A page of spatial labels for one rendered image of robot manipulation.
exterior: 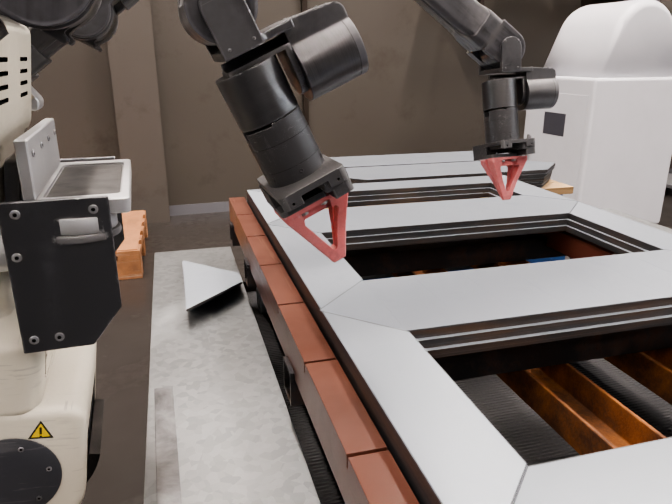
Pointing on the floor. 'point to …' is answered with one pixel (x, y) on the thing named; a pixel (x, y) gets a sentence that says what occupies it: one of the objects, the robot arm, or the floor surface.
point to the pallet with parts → (132, 245)
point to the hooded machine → (610, 107)
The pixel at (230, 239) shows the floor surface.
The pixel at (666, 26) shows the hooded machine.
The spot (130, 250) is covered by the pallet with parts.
